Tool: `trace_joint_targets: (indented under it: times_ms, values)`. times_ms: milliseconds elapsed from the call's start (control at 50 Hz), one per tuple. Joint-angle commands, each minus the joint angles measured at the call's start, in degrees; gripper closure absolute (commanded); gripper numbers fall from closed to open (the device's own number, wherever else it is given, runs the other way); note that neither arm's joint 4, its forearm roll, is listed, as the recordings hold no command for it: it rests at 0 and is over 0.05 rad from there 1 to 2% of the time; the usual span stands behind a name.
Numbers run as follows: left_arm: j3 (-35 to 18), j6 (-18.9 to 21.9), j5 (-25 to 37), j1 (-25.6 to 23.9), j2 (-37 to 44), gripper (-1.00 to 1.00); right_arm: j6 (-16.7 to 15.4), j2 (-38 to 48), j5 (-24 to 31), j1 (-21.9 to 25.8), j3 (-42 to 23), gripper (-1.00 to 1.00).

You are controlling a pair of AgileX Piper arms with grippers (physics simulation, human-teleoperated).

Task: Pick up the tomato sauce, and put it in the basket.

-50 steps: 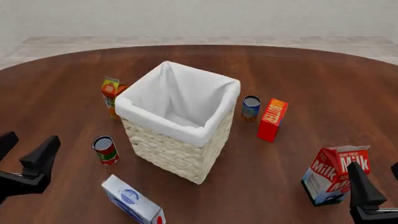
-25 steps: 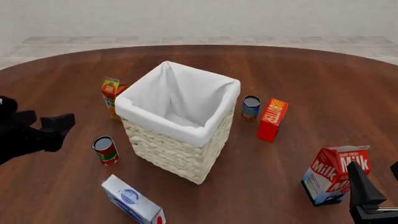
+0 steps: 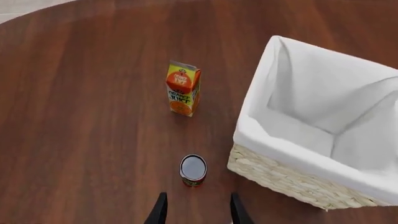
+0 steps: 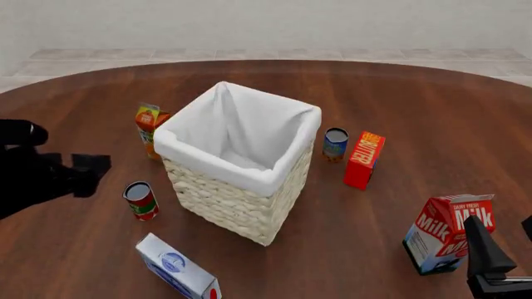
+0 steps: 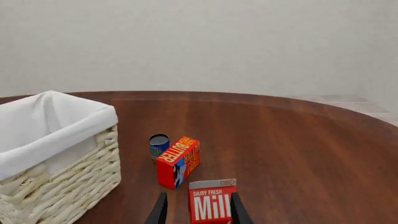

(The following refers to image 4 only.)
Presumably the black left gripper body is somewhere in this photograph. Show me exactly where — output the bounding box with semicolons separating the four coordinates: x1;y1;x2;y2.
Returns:
36;151;80;200

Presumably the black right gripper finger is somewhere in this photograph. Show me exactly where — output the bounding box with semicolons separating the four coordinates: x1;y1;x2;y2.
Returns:
520;214;532;243
462;214;518;279

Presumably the red butter box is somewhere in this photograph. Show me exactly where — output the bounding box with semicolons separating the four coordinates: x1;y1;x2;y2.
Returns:
342;130;387;191

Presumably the red and white milk carton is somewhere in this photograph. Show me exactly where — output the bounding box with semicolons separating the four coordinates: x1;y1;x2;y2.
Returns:
401;194;496;277

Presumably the white woven basket, cloth liner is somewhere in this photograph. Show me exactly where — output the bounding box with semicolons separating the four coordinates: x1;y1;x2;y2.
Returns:
153;81;323;247

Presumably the orange juice carton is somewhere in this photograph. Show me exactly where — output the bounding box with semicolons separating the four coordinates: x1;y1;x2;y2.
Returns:
135;102;172;161

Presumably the blue and yellow tin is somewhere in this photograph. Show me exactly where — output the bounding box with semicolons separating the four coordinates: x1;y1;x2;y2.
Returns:
322;127;350;164

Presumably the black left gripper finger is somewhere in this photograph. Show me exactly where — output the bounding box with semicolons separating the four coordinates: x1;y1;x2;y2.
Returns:
71;153;112;173
72;170;101;199

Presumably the red and green tomato tin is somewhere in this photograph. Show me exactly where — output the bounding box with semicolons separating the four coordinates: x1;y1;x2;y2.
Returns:
122;180;160;222

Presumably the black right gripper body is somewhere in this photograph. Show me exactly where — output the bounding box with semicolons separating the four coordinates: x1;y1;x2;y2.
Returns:
465;271;532;299

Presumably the white and blue food box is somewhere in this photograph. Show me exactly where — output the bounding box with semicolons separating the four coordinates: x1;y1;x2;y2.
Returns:
135;232;223;299

